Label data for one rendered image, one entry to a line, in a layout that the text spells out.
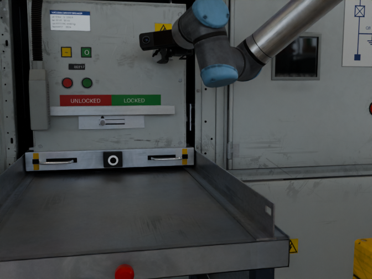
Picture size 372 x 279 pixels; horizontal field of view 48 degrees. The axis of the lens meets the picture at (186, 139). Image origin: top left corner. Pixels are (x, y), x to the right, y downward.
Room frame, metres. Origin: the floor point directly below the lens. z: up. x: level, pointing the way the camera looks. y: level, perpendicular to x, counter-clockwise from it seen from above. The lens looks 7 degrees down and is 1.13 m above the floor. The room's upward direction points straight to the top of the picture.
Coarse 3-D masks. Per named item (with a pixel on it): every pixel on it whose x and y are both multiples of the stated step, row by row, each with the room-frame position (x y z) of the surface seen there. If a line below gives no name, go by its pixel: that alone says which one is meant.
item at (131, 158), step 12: (48, 156) 1.30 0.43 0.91; (60, 156) 1.31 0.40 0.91; (72, 156) 1.31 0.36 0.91; (84, 156) 1.32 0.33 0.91; (96, 156) 1.33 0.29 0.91; (132, 156) 1.35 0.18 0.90; (144, 156) 1.36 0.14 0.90; (156, 156) 1.37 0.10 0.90; (168, 156) 1.38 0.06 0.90; (192, 156) 1.39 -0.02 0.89; (48, 168) 1.30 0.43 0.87; (60, 168) 1.31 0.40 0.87; (72, 168) 1.31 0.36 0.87; (84, 168) 1.32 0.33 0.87; (96, 168) 1.33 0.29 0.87
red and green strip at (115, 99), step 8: (64, 96) 1.32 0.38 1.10; (72, 96) 1.33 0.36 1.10; (80, 96) 1.33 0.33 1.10; (88, 96) 1.34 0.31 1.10; (96, 96) 1.34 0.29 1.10; (104, 96) 1.35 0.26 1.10; (112, 96) 1.35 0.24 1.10; (120, 96) 1.36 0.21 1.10; (128, 96) 1.36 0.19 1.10; (136, 96) 1.37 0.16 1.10; (144, 96) 1.37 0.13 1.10; (152, 96) 1.38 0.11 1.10; (160, 96) 1.38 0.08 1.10; (64, 104) 1.32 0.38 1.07; (72, 104) 1.33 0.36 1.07; (80, 104) 1.33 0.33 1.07; (88, 104) 1.34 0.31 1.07; (96, 104) 1.34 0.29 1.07; (104, 104) 1.35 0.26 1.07; (112, 104) 1.35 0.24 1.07; (120, 104) 1.36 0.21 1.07; (128, 104) 1.36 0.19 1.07; (136, 104) 1.37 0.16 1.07; (144, 104) 1.37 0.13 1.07; (152, 104) 1.38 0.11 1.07; (160, 104) 1.38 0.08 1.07
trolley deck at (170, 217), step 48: (48, 192) 1.10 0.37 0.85; (96, 192) 1.10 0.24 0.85; (144, 192) 1.10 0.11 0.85; (192, 192) 1.10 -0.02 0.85; (0, 240) 0.74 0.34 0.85; (48, 240) 0.74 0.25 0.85; (96, 240) 0.74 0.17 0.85; (144, 240) 0.74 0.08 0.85; (192, 240) 0.74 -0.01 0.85; (240, 240) 0.74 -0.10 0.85; (288, 240) 0.75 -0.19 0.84
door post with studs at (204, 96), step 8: (200, 80) 1.42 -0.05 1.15; (200, 88) 1.42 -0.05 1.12; (208, 88) 1.42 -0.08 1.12; (200, 96) 1.42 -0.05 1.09; (208, 96) 1.42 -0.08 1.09; (200, 104) 1.42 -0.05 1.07; (208, 104) 1.42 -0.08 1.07; (200, 112) 1.42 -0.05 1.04; (208, 112) 1.42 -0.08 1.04; (200, 120) 1.42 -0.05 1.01; (208, 120) 1.42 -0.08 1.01; (200, 128) 1.42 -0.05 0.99; (208, 128) 1.42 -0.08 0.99; (200, 136) 1.42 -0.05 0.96; (208, 136) 1.42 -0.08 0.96; (200, 144) 1.42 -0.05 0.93; (208, 144) 1.42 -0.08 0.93; (200, 152) 1.42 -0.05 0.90; (208, 152) 1.42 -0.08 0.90
